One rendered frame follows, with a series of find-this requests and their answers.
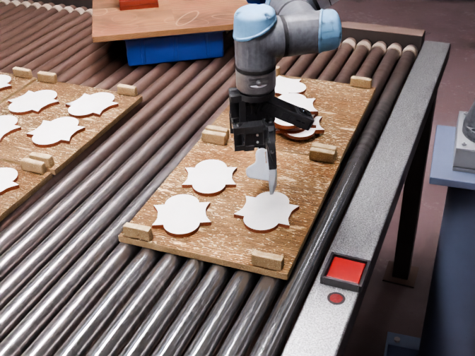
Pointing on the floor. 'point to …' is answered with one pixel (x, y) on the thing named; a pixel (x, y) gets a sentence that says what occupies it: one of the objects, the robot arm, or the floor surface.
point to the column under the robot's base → (448, 265)
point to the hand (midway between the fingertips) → (268, 174)
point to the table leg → (411, 213)
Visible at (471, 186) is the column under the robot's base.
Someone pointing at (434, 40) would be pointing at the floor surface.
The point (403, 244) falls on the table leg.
